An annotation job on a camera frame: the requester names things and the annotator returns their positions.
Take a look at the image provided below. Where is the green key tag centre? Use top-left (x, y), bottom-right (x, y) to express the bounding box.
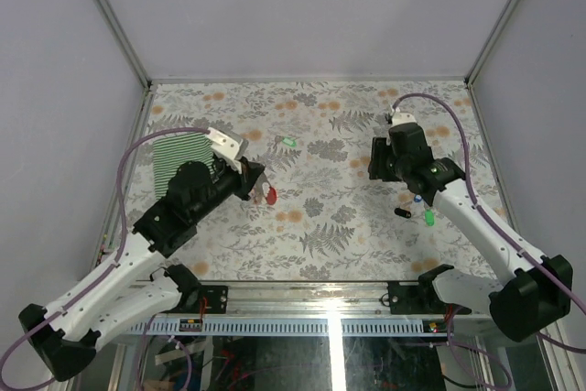
top-left (275, 136), bottom-right (297, 147)

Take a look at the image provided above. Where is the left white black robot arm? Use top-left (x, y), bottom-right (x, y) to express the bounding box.
top-left (18, 158), bottom-right (265, 382)

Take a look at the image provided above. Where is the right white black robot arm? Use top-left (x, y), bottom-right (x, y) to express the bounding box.
top-left (368, 122), bottom-right (573, 342)

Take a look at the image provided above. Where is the green striped cloth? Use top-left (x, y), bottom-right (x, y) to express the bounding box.
top-left (153, 133), bottom-right (214, 199)

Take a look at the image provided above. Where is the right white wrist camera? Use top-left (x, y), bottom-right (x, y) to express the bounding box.
top-left (386, 108), bottom-right (417, 127)

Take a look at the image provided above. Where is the black key tag right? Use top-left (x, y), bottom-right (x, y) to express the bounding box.
top-left (394, 208), bottom-right (412, 219)

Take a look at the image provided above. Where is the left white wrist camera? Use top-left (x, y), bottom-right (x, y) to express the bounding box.
top-left (206, 127), bottom-right (248, 174)

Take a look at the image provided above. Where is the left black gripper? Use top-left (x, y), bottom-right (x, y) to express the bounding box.
top-left (192, 158), bottom-right (268, 225)

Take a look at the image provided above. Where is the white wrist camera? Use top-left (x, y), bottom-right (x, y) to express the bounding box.
top-left (206, 127), bottom-right (248, 174)
top-left (386, 108), bottom-right (417, 127)

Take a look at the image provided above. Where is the aluminium front rail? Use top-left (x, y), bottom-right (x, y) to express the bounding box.
top-left (68, 278), bottom-right (559, 337)

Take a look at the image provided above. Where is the green key tag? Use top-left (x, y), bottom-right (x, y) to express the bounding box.
top-left (424, 210), bottom-right (435, 226)
top-left (275, 136), bottom-right (297, 147)

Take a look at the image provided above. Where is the grey red key ring holder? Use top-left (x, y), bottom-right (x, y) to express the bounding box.
top-left (252, 173), bottom-right (277, 206)

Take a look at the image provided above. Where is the green key tag right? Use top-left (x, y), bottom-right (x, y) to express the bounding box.
top-left (424, 210), bottom-right (435, 226)

